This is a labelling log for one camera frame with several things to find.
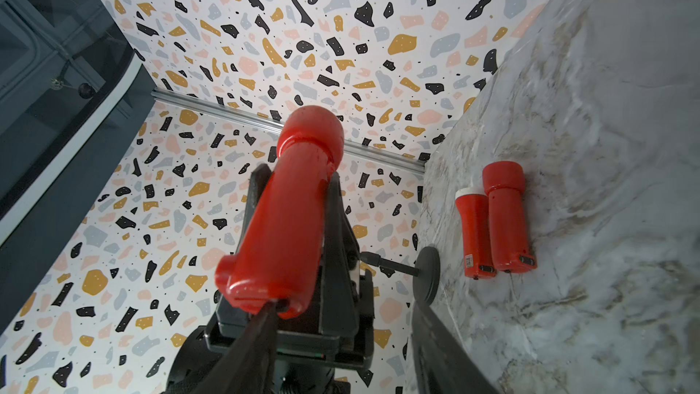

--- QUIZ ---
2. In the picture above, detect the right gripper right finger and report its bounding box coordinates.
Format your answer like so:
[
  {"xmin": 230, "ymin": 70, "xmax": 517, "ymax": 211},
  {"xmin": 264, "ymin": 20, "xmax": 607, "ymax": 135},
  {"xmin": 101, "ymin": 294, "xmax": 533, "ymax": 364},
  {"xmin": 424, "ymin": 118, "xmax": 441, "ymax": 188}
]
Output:
[{"xmin": 411, "ymin": 301, "xmax": 498, "ymax": 394}]

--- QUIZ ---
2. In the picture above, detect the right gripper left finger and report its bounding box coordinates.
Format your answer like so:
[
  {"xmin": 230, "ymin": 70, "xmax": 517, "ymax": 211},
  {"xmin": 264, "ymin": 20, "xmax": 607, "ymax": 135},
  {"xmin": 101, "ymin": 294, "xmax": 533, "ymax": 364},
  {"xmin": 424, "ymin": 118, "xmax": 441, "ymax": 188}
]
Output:
[{"xmin": 193, "ymin": 301, "xmax": 278, "ymax": 394}]

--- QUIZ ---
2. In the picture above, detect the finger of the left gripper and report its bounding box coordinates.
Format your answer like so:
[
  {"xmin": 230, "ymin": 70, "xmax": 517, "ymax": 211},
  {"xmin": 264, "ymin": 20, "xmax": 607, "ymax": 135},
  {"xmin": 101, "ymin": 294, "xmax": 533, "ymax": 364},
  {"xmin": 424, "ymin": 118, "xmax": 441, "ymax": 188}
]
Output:
[
  {"xmin": 241, "ymin": 163, "xmax": 273, "ymax": 240},
  {"xmin": 319, "ymin": 173, "xmax": 359, "ymax": 339}
]

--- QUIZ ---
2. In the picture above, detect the red flashlight white rim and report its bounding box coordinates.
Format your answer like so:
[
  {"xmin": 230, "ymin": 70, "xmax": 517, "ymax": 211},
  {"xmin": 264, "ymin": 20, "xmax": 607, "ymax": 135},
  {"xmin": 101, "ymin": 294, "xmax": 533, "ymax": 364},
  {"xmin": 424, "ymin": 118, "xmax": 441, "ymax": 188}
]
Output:
[{"xmin": 455, "ymin": 187, "xmax": 497, "ymax": 280}]

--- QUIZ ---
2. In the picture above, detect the microphone stand green head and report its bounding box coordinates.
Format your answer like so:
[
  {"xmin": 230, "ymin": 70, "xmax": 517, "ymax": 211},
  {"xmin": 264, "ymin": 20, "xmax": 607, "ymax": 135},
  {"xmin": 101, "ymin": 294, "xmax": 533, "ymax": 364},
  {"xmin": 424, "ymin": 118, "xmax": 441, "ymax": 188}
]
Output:
[{"xmin": 360, "ymin": 246, "xmax": 440, "ymax": 306}]

